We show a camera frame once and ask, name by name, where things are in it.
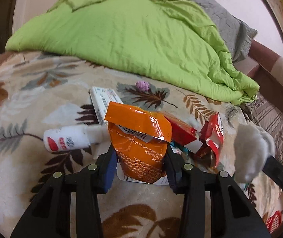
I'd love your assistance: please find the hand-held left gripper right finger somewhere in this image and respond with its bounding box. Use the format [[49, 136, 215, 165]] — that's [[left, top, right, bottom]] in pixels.
[[165, 149, 272, 238]]

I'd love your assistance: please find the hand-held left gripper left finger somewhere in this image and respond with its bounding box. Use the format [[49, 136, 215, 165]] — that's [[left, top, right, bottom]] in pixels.
[[10, 145, 118, 238]]

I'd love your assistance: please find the orange plastic packet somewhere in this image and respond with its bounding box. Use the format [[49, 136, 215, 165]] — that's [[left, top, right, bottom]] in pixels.
[[106, 101, 173, 184]]

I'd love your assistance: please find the red plastic basket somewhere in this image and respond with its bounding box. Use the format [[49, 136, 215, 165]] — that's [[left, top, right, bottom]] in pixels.
[[266, 211, 282, 232]]

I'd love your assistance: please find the white cotton wad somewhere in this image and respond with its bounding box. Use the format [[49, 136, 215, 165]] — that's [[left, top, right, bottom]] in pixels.
[[233, 123, 276, 182]]

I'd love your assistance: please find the red and white carton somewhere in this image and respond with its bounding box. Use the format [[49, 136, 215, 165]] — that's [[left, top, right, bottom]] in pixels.
[[161, 111, 203, 153]]

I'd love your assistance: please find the white cardboard box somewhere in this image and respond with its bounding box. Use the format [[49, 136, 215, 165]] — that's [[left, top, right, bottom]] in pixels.
[[89, 87, 124, 126]]

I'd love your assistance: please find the teal packet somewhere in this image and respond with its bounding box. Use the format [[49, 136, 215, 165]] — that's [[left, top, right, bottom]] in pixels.
[[170, 141, 194, 159]]

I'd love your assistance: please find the white tube with red label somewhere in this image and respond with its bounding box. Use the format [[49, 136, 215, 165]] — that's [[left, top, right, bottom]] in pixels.
[[43, 125, 109, 152]]

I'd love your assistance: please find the torn red packet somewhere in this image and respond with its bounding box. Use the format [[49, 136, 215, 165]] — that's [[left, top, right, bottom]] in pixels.
[[193, 113, 224, 171]]

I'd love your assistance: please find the beige striped pillow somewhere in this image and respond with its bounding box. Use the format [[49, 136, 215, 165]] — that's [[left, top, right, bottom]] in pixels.
[[241, 97, 283, 176]]

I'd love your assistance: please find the purple pompom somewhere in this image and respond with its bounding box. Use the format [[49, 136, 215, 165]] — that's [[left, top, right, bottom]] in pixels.
[[135, 81, 149, 92]]

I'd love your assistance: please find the floral leaf print blanket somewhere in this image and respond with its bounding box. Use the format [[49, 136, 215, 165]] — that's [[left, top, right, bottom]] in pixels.
[[0, 51, 283, 238]]

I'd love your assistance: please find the brown headboard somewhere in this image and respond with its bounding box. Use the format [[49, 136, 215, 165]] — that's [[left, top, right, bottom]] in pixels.
[[246, 40, 283, 109]]

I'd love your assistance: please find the green blanket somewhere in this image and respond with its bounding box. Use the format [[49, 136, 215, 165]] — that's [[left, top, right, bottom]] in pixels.
[[5, 0, 260, 106]]

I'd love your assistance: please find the grey quilted pillow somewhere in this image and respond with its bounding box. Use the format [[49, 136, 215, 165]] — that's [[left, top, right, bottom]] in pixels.
[[174, 0, 258, 62]]

